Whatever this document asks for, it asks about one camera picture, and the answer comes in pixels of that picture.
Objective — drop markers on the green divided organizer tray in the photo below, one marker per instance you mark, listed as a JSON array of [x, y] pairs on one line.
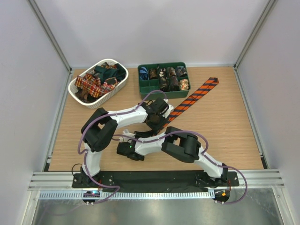
[[151, 87]]

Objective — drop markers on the left aluminium frame post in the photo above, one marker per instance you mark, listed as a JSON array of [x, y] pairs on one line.
[[63, 96]]

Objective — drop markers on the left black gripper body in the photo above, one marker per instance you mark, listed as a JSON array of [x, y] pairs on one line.
[[158, 121]]

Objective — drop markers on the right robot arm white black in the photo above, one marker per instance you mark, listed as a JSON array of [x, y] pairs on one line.
[[179, 144]]

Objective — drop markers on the orange navy striped tie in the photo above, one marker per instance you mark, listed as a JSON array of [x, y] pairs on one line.
[[192, 99]]

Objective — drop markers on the dark green tie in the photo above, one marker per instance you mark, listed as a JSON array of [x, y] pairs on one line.
[[106, 71]]

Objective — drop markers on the slotted grey cable duct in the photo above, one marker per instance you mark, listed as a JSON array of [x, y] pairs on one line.
[[95, 195]]

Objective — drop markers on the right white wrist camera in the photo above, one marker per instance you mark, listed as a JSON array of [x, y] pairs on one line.
[[126, 136]]

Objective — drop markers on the beige red rolled tie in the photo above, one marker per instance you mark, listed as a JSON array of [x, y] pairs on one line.
[[184, 85]]

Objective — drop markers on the red yellow patterned tie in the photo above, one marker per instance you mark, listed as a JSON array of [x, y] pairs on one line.
[[93, 85]]

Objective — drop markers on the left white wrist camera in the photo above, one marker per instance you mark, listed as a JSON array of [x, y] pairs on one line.
[[168, 109]]

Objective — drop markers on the brown camouflage rolled tie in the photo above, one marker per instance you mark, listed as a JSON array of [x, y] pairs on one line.
[[153, 74]]

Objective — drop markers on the white plastic basket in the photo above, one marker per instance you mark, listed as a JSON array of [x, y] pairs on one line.
[[72, 89]]

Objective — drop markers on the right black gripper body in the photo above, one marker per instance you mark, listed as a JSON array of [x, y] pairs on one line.
[[139, 135]]

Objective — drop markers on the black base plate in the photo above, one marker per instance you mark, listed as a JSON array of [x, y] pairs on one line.
[[163, 181]]

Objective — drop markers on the right aluminium frame post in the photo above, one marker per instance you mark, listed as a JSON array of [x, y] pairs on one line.
[[249, 42]]

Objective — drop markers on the aluminium frame post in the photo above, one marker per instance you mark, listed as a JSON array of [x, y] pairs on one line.
[[249, 42], [63, 96]]

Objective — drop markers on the blue grey rolled tie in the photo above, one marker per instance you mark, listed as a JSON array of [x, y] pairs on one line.
[[181, 71]]

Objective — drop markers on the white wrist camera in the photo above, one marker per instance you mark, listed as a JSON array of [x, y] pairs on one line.
[[126, 136], [168, 109]]

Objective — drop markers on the dark floral rolled tie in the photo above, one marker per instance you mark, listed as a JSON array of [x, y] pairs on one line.
[[162, 79]]

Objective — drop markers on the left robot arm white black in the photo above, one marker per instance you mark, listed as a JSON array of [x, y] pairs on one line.
[[100, 128]]

